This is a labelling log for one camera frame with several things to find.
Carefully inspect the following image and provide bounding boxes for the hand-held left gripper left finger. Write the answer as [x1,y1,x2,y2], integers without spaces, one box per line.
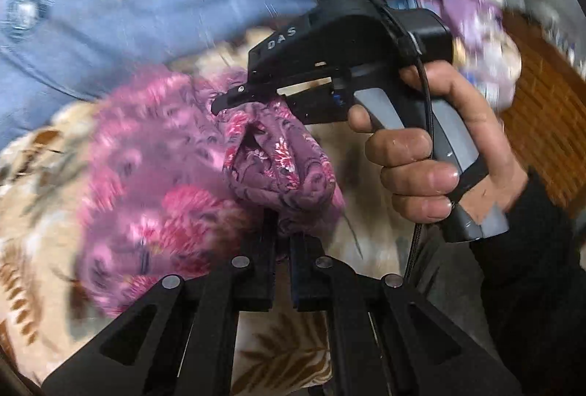
[41,213,278,396]

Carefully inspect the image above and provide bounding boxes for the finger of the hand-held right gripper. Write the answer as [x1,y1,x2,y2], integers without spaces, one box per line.
[212,85,276,114]

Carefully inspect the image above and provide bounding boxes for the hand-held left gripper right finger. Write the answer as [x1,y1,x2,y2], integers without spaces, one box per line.
[288,236,523,396]

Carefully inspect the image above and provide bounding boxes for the purple floral shirt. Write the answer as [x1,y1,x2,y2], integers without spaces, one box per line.
[75,66,347,319]

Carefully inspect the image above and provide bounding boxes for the person's right forearm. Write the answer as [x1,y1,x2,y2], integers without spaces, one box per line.
[469,169,586,396]

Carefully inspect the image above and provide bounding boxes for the person's right hand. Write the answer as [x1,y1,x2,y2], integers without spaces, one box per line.
[347,59,530,225]

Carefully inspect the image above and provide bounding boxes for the light purple floral cloth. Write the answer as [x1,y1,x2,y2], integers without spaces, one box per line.
[419,0,523,113]

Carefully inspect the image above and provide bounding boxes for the blue denim garment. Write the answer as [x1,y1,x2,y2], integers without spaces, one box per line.
[0,0,381,145]

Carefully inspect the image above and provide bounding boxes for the person's grey trousers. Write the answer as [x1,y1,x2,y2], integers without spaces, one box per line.
[403,236,500,360]

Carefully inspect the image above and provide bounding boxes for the beige leaf print blanket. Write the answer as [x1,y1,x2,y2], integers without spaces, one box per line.
[0,27,413,396]

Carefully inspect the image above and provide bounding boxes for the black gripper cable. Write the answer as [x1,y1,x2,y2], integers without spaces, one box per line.
[352,0,435,280]

